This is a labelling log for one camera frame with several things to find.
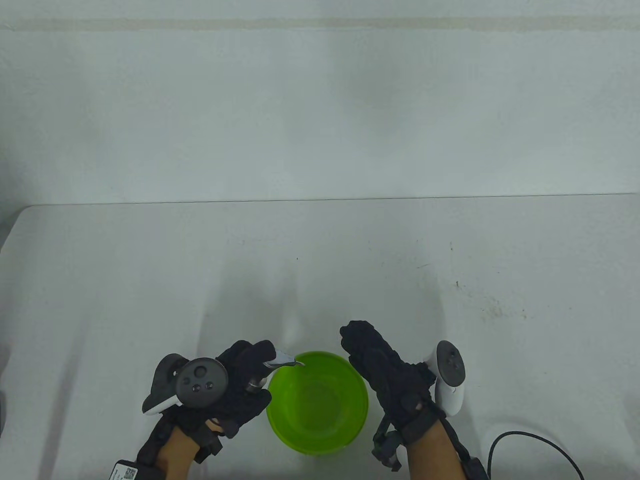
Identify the person's right hand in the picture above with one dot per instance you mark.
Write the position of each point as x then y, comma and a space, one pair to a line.
395, 390

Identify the person's left hand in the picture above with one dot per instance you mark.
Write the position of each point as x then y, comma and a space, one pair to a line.
240, 405

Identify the dark sauce pump bottle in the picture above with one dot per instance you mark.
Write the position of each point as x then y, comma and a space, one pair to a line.
282, 358

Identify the green plastic bowl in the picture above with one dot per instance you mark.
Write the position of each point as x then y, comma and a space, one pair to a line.
320, 405

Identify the person's left forearm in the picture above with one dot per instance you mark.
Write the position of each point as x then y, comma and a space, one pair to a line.
177, 450

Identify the person's right forearm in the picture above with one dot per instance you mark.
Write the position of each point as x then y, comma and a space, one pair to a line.
432, 455

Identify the plain black forearm box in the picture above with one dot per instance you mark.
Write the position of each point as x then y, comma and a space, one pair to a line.
475, 470

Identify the white and black left controller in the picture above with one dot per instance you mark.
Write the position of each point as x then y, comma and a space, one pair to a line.
200, 382

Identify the white and black controller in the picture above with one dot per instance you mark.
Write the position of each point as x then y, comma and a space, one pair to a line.
452, 395
200, 382

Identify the white and black right controller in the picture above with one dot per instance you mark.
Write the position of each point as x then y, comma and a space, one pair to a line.
452, 395

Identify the black box with white label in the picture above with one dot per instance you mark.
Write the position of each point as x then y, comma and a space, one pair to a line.
127, 472

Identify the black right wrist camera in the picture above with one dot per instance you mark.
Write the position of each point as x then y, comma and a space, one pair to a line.
387, 450

